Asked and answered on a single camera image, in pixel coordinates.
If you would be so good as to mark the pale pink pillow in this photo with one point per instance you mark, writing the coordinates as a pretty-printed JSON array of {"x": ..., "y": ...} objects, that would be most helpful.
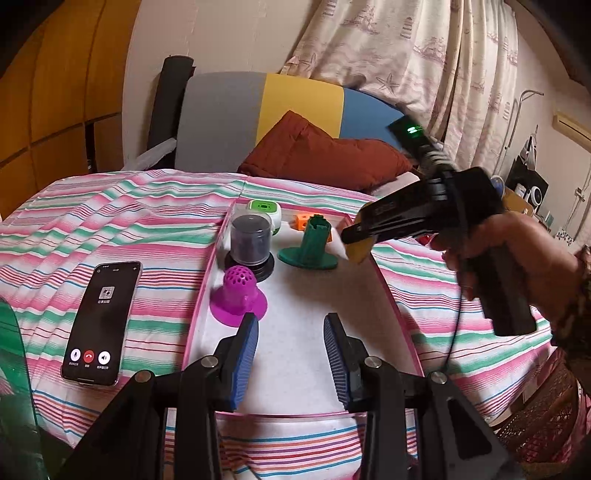
[{"x": 411, "y": 175}]

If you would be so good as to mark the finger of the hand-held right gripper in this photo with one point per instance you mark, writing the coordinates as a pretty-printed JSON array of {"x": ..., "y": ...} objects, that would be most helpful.
[{"x": 362, "y": 232}]

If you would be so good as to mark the pink green striped blanket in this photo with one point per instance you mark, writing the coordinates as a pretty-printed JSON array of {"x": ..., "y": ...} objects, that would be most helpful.
[{"x": 115, "y": 221}]

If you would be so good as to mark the black smartphone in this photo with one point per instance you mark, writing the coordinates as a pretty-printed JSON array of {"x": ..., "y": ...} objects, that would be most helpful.
[{"x": 101, "y": 323}]

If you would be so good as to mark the orange block with holes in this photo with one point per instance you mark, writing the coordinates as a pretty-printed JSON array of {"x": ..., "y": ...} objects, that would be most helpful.
[{"x": 300, "y": 221}]

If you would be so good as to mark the green flanged spool stand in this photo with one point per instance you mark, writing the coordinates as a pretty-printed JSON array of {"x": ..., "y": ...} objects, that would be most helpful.
[{"x": 314, "y": 240}]

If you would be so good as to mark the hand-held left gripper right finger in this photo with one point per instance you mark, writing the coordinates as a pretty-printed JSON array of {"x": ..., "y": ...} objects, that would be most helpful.
[{"x": 334, "y": 360}]

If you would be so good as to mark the white and green plastic device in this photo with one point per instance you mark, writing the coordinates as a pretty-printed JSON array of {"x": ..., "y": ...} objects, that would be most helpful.
[{"x": 272, "y": 217}]

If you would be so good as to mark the magenta perforated strainer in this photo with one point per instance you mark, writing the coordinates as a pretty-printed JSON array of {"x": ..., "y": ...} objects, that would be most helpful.
[{"x": 240, "y": 286}]

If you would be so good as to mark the patterned red clothing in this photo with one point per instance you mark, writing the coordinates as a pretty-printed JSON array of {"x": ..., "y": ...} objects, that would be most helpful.
[{"x": 545, "y": 406}]

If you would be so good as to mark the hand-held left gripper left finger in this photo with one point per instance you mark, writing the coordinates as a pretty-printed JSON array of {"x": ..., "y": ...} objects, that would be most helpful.
[{"x": 244, "y": 360}]

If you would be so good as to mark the person's right forearm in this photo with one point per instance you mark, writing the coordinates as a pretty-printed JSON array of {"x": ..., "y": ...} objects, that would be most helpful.
[{"x": 579, "y": 295}]

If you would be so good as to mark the white metal pole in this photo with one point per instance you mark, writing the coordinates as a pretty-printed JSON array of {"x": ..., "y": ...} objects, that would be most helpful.
[{"x": 514, "y": 124}]

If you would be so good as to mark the wall air conditioner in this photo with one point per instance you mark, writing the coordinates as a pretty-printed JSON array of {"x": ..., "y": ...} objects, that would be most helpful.
[{"x": 575, "y": 127}]

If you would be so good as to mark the patterned cream curtain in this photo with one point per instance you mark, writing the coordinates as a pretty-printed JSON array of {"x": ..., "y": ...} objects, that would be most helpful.
[{"x": 392, "y": 46}]

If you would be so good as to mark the small yellow block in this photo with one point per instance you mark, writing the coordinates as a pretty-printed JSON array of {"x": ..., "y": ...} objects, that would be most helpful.
[{"x": 358, "y": 253}]

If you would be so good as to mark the rust red cushion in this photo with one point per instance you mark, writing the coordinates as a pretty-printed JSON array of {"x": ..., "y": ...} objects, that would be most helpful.
[{"x": 323, "y": 157}]

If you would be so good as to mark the person's right hand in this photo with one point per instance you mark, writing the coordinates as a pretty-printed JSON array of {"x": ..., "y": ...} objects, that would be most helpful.
[{"x": 531, "y": 258}]

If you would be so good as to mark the dark clear cylinder container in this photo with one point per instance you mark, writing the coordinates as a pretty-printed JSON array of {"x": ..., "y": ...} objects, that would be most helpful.
[{"x": 249, "y": 240}]

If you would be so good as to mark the wooden wardrobe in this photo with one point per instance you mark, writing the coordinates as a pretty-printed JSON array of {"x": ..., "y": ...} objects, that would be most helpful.
[{"x": 55, "y": 92}]

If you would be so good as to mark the grey yellow blue headboard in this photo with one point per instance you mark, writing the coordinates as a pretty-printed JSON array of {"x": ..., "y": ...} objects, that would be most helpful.
[{"x": 217, "y": 120}]

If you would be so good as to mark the white tray with pink rim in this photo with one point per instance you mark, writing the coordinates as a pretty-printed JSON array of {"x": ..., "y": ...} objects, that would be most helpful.
[{"x": 295, "y": 295}]

